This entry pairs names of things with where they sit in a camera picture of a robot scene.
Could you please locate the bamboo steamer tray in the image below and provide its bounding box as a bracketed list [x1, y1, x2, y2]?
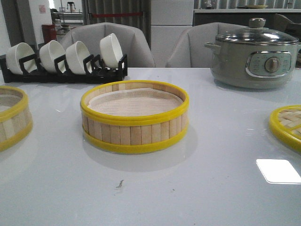
[80, 80, 189, 154]
[0, 86, 33, 151]

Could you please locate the woven bamboo steamer lid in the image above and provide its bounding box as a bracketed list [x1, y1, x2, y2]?
[269, 105, 301, 154]

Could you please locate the left grey chair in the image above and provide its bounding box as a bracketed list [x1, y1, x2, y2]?
[60, 22, 155, 68]

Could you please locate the grey chair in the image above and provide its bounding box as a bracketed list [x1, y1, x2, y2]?
[60, 22, 155, 68]
[166, 22, 244, 68]

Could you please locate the white bowl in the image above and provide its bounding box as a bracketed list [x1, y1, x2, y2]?
[99, 33, 123, 69]
[40, 40, 65, 73]
[65, 41, 90, 75]
[6, 42, 35, 75]

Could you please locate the right grey chair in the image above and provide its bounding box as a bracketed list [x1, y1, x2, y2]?
[166, 22, 244, 68]

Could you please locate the white refrigerator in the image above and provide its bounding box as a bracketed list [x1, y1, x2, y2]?
[150, 0, 194, 67]

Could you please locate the red barrier belt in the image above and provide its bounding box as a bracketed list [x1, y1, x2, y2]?
[90, 12, 143, 18]

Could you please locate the green electric cooking pot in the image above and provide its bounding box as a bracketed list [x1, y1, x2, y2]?
[204, 18, 301, 89]

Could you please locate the black dish rack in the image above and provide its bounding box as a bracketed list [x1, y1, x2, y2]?
[0, 54, 127, 84]

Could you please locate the red box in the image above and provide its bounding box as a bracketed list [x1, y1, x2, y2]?
[41, 24, 56, 44]

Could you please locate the dark kitchen counter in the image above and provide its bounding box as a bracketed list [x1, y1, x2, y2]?
[192, 8, 301, 28]

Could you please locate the yellow plate on counter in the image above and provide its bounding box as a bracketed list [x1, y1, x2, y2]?
[245, 5, 268, 9]

